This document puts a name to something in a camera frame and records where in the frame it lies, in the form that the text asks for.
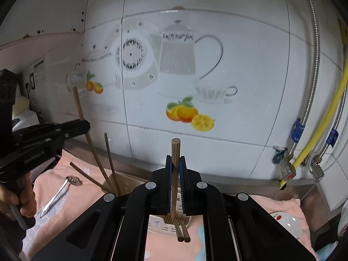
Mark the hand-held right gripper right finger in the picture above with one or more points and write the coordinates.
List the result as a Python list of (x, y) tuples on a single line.
[(182, 187)]

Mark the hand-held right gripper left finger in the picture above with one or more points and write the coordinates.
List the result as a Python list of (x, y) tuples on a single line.
[(169, 179)]

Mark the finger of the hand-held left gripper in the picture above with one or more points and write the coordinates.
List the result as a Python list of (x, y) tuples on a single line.
[(73, 127)]

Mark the brown wooden chopstick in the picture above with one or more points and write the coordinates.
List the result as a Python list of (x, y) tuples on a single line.
[(175, 149), (110, 157), (77, 106), (84, 172)]

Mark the beige plastic cutlery holder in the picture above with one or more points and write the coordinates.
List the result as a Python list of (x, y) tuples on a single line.
[(163, 225)]

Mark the person's left hand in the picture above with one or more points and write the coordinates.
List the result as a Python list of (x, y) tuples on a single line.
[(27, 198)]

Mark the cream round container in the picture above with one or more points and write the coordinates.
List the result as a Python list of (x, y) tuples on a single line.
[(21, 102)]

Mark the metal spoon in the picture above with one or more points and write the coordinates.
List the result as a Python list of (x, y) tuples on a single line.
[(58, 195)]

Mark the peach printed towel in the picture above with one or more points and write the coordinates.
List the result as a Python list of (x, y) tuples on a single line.
[(81, 209)]

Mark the white floral dish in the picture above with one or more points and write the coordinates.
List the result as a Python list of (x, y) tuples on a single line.
[(288, 224)]

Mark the metal pipe valve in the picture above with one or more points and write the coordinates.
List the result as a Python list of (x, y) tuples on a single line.
[(318, 170)]

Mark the wall power socket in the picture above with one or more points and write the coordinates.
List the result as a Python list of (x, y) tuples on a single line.
[(32, 81)]

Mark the white printed wall label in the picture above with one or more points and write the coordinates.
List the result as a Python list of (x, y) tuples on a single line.
[(39, 69)]

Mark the teapot and oranges wall decal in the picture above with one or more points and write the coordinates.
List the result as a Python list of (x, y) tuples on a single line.
[(163, 68)]

